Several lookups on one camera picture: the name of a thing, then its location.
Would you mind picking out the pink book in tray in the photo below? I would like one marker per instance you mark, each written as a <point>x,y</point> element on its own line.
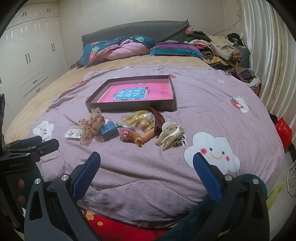
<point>137,92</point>

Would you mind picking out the red floral blanket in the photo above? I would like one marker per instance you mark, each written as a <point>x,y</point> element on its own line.
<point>110,229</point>

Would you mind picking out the red bag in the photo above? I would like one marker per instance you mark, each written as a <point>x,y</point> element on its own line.
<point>284,132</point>

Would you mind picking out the dark cardboard tray box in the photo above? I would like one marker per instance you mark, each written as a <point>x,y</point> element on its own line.
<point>126,106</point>

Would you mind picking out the dark grey headboard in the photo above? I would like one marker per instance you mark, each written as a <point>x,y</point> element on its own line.
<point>160,31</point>

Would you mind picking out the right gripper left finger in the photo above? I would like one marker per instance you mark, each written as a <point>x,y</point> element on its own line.
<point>64,193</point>

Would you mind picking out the pile of clothes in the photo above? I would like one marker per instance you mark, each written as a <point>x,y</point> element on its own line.
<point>219,52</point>

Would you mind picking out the yellow hoop earrings bag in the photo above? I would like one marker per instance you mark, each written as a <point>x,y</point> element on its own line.
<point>134,118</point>

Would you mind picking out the white flower earring card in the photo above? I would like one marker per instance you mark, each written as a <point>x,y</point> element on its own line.
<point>73,133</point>

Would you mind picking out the orange spiral hair clip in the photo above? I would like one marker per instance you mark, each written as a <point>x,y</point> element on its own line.
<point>139,141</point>

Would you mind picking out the bag of dark clothes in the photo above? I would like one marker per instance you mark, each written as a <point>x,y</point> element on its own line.
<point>247,76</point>

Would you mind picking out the purple cartoon quilt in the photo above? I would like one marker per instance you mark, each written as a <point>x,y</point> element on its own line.
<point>147,186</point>

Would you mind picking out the cream claw hair clip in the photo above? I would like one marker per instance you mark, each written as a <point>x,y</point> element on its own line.
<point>170,131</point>

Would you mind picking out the tan bed sheet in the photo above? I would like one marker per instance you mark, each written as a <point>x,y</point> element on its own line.
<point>22,123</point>

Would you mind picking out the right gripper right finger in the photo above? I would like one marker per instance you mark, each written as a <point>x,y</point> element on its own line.
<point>227,195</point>

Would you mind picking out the white wire basket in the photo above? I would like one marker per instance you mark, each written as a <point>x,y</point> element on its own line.
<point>291,179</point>

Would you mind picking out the striped purple pillow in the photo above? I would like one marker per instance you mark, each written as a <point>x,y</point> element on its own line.
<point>175,49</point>

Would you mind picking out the navy pink strawberry duvet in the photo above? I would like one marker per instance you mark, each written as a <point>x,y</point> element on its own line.
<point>118,48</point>

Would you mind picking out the pink dotted mesh bow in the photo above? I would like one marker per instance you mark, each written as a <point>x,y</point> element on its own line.
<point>90,126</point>

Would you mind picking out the white wardrobe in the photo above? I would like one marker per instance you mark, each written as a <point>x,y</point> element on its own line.
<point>32,55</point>

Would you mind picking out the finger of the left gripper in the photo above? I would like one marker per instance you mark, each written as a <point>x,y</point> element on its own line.
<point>46,145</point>
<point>25,143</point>

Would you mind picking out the pink furry hair clip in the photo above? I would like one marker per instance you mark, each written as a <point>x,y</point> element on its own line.
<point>126,134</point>

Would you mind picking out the pearl hair tie bag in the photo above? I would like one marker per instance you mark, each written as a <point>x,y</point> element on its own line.
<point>147,123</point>

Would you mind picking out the cream striped curtain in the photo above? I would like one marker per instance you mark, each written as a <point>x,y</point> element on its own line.
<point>272,57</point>

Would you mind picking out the maroon hair clip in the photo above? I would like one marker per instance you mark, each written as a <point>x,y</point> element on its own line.
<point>159,121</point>

